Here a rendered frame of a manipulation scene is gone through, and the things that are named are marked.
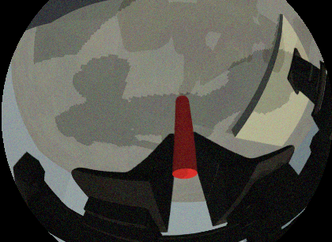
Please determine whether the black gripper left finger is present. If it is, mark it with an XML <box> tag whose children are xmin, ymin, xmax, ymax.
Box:
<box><xmin>71</xmin><ymin>133</ymin><xmax>175</xmax><ymax>233</ymax></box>

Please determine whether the red peg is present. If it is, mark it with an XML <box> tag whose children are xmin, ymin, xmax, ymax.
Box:
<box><xmin>172</xmin><ymin>96</ymin><xmax>198</xmax><ymax>179</ymax></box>

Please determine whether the dark grey flat panel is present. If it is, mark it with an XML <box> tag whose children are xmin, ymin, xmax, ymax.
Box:
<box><xmin>25</xmin><ymin>0</ymin><xmax>105</xmax><ymax>31</ymax></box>

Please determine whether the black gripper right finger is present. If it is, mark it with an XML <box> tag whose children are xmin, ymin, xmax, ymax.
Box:
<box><xmin>194</xmin><ymin>132</ymin><xmax>295</xmax><ymax>226</ymax></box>

